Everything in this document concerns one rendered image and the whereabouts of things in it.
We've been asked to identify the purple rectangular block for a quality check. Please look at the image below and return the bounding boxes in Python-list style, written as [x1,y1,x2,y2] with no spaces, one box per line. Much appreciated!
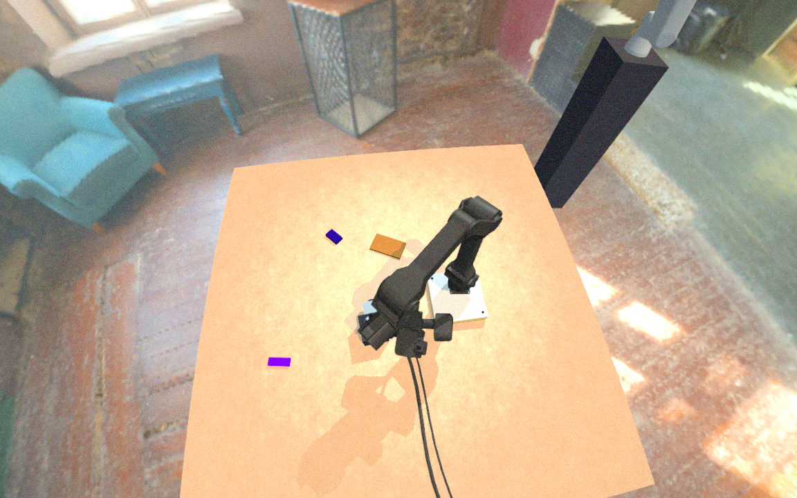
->
[267,358,291,367]

